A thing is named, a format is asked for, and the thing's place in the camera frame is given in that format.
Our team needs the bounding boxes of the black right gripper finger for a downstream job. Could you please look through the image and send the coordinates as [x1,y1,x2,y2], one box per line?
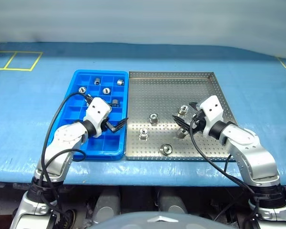
[172,114,194,131]
[188,101,203,113]

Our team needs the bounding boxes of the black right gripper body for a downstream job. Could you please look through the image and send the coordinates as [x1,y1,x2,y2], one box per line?
[192,108,208,134]

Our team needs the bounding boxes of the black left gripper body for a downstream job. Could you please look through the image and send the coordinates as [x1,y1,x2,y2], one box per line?
[100,114,112,131]

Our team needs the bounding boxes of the blue compartment tray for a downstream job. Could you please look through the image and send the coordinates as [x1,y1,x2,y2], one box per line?
[57,69,129,161]

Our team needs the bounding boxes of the perforated metal tray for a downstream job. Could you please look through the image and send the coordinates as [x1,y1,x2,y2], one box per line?
[125,71,238,162]

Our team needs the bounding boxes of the gray rounded shape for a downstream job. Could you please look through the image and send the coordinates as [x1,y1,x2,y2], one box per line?
[158,189,188,215]
[92,188,121,225]

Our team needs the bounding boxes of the blue table cover sheet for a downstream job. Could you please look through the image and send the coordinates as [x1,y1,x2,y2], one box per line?
[0,42,286,187]

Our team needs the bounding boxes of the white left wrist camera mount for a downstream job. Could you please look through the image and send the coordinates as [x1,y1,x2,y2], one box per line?
[82,97,112,138]

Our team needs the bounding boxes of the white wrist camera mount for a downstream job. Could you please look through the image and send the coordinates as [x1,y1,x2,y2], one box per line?
[82,97,112,138]
[197,95,224,138]

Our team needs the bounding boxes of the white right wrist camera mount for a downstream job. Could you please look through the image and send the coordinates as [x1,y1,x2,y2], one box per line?
[197,95,224,138]

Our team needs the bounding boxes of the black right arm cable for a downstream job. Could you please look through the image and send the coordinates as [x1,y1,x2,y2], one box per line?
[189,114,262,229]

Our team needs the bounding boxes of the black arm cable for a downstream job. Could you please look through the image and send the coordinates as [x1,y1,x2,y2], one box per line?
[189,114,262,229]
[39,92,93,229]

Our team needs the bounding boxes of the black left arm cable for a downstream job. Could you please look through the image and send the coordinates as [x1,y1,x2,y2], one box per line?
[39,92,93,229]

